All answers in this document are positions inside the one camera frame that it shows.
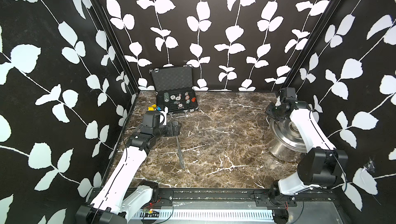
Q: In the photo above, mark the stainless steel pot lid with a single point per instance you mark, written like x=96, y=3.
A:
x=286, y=136

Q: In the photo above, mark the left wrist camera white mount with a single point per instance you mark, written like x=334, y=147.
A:
x=163, y=118

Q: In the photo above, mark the yellow red toy block vehicle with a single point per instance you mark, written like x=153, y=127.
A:
x=154, y=108

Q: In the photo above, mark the black base rail with vents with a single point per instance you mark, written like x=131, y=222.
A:
x=217, y=206

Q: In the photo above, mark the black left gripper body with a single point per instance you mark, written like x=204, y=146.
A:
x=169, y=131

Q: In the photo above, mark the stack of poker chips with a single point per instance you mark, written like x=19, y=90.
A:
x=166, y=97

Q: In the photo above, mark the black poker chip case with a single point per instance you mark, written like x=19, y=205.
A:
x=178, y=82

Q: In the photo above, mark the long steel ladle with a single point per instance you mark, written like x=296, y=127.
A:
x=180, y=154

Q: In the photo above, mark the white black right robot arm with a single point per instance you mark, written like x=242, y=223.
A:
x=323, y=164

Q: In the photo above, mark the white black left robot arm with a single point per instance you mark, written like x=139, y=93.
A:
x=111, y=205

